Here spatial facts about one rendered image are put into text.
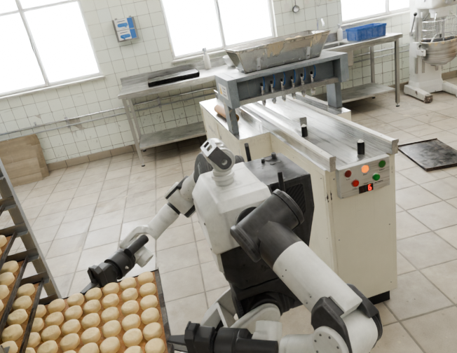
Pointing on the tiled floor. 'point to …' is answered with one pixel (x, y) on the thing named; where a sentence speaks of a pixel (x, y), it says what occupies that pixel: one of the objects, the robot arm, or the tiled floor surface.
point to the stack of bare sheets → (432, 155)
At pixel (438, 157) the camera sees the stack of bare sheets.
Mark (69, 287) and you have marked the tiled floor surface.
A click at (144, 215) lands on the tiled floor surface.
